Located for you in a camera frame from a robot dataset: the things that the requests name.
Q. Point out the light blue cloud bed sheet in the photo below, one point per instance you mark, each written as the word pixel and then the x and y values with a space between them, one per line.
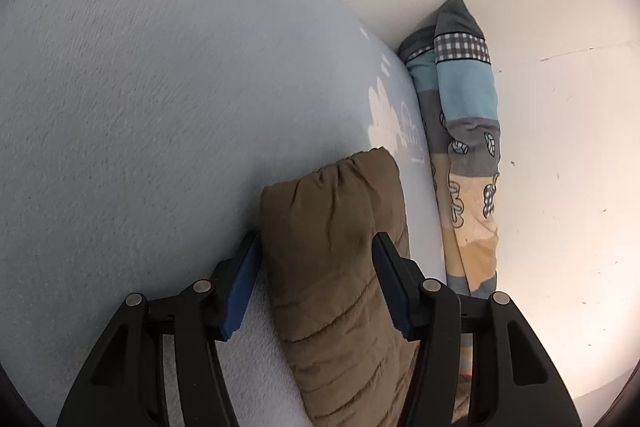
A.
pixel 150 107

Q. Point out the white fleece underlay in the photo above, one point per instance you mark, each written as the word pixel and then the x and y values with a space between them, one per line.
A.
pixel 265 372

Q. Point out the patchwork printed quilt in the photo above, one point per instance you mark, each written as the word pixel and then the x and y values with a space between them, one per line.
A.
pixel 467 92

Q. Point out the brown quilted puffer jacket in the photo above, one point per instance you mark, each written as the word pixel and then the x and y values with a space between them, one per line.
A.
pixel 330 257

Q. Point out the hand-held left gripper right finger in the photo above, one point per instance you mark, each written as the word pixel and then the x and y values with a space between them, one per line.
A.
pixel 392 287

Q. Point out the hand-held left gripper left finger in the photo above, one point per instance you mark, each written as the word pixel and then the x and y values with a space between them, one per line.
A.
pixel 240 292

